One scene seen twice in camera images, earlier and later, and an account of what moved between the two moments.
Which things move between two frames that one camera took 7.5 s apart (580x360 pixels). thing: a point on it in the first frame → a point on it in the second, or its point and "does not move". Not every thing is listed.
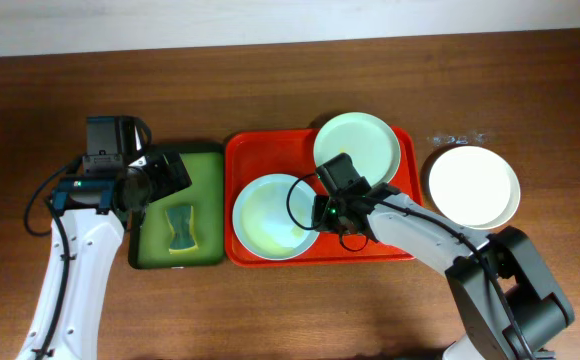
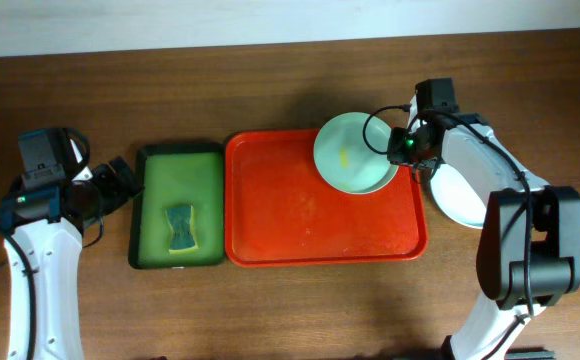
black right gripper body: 327,221 → 411,152
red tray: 251,153 does not move
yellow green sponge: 181,222 does not move
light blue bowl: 272,217 → 455,198
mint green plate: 371,143 does not move
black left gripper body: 171,173 → 108,185
